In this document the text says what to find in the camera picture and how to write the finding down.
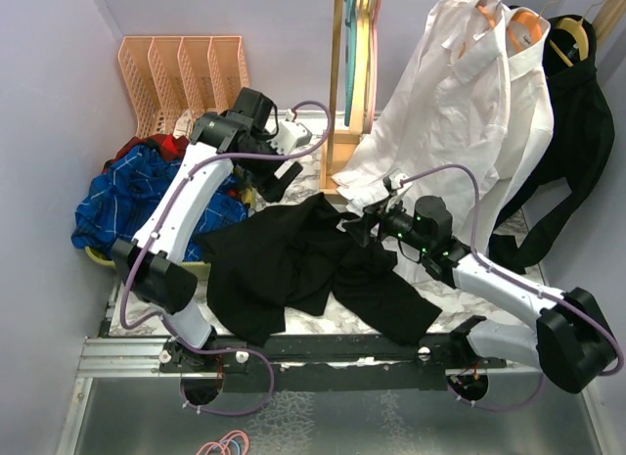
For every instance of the white shirt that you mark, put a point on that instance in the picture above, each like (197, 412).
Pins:
(529, 133)
(445, 112)

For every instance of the hanging black shirt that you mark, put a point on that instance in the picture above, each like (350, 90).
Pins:
(581, 144)

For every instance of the green laundry basket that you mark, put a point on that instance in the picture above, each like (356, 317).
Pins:
(199, 268)

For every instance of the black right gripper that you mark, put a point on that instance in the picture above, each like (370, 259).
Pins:
(376, 213)

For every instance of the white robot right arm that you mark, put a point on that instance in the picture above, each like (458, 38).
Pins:
(565, 335)

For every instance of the blue plaid shirt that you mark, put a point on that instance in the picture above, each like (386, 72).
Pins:
(121, 201)

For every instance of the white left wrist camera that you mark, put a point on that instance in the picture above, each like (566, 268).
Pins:
(291, 134)

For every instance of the aluminium rail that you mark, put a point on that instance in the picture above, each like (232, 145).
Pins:
(123, 404)

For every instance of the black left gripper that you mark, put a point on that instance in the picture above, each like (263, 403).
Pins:
(280, 184)

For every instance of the pink hanger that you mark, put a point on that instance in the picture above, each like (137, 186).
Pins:
(374, 48)

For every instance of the white shirt behind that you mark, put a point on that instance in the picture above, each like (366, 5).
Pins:
(529, 133)

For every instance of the orange hanger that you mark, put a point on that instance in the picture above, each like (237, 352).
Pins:
(524, 29)
(483, 33)

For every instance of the pink plastic file organizer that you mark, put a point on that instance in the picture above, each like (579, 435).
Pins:
(172, 77)

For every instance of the white spiral notebook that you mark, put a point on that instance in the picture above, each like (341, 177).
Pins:
(184, 125)

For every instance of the orange hanger right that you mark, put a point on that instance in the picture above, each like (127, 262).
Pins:
(524, 29)

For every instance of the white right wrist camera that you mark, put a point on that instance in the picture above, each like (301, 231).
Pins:
(397, 185)

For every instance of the white shirt front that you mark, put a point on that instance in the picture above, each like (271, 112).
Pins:
(445, 112)

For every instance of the black shirt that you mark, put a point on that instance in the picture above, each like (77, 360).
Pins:
(294, 256)
(581, 144)

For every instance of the black base bar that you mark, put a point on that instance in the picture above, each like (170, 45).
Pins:
(324, 363)

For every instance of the orange hanger left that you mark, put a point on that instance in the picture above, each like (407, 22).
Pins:
(483, 33)

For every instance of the coloured rubber bands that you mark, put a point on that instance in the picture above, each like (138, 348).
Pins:
(234, 442)

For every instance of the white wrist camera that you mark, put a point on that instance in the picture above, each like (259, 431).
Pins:
(291, 134)
(397, 185)

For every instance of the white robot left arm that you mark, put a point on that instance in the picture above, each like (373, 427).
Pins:
(150, 264)

